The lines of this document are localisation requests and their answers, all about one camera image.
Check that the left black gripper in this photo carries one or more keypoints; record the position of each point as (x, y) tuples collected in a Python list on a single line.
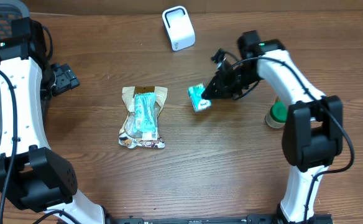
[(66, 77)]

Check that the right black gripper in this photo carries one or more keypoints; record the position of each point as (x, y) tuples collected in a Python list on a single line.
[(221, 84)]

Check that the small teal white packet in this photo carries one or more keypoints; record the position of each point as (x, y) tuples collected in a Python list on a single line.
[(195, 92)]

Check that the green lid white jar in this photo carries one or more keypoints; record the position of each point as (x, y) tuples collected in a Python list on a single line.
[(276, 116)]

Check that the light green wipes packet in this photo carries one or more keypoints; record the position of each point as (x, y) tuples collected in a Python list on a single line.
[(144, 109)]

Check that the brown snack packet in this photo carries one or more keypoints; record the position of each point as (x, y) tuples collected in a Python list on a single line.
[(130, 138)]

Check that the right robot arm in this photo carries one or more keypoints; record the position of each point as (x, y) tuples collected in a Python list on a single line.
[(311, 135)]

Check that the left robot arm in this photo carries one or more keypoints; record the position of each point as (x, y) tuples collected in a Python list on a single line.
[(32, 176)]

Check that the white barcode scanner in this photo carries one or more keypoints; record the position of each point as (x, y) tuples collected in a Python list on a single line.
[(178, 27)]

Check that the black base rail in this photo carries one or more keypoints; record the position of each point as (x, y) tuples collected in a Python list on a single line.
[(200, 220)]

